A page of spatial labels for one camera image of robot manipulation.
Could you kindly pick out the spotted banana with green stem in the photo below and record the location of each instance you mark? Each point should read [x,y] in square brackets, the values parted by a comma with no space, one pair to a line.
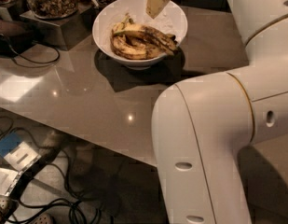
[150,35]

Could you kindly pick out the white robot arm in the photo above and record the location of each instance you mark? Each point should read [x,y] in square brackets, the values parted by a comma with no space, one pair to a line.
[200,124]

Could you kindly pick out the white ceramic bowl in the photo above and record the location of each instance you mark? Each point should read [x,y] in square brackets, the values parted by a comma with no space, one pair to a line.
[115,12]

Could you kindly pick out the white paper bowl liner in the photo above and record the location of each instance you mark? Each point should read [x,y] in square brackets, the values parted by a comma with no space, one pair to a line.
[170,20]

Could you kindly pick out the small banana right side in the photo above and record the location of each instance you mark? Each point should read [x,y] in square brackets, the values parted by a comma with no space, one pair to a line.
[171,36]

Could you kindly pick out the middle spotted banana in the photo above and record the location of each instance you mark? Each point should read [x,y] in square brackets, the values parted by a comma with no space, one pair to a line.
[127,20]

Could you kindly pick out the large curved spotted banana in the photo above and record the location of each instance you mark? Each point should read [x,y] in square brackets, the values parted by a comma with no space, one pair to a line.
[133,48]

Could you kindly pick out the grey metal stand block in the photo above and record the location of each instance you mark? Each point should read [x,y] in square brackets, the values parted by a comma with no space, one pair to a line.
[62,33]

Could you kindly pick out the glass jar of nuts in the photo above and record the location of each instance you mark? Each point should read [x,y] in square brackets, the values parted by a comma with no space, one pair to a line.
[53,9]

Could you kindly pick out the black appliance on left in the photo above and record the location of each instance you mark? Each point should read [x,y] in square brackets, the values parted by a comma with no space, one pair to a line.
[15,37]

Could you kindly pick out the blue and white box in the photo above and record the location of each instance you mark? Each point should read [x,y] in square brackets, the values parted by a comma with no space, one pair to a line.
[18,153]

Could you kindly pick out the white paper sheet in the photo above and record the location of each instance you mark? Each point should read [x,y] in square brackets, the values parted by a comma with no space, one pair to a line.
[8,180]

